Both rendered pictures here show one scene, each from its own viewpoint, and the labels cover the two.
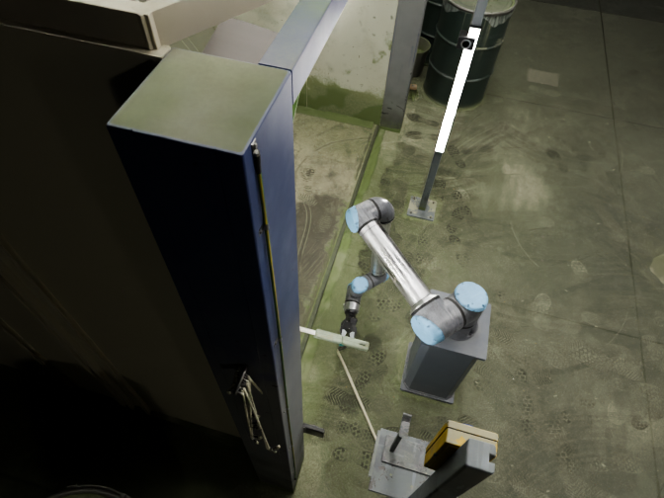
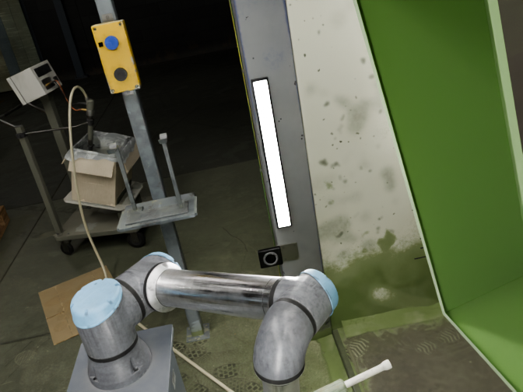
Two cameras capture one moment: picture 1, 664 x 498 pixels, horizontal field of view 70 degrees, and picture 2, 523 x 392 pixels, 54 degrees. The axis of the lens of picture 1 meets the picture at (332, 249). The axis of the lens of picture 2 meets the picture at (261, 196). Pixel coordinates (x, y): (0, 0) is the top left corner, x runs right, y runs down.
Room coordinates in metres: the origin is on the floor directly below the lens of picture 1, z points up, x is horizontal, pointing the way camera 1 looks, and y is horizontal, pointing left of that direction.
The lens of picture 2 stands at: (2.42, -0.44, 1.70)
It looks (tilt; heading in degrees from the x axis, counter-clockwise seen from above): 25 degrees down; 165
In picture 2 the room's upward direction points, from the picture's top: 11 degrees counter-clockwise
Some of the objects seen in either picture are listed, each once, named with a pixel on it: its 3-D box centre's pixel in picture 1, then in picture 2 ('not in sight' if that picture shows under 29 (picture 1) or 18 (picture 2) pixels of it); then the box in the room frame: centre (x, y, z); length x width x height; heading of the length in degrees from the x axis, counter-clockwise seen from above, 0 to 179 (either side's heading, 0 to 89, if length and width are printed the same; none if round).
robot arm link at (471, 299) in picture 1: (465, 304); (105, 315); (1.09, -0.62, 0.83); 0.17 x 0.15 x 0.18; 126
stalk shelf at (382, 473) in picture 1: (415, 470); (159, 211); (0.39, -0.36, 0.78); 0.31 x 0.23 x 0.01; 78
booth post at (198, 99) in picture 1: (267, 394); (273, 103); (0.51, 0.18, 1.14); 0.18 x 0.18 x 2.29; 78
